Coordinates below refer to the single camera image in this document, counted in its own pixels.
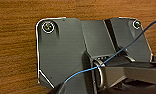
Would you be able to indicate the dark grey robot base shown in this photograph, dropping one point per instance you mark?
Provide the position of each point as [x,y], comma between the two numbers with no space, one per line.
[127,73]

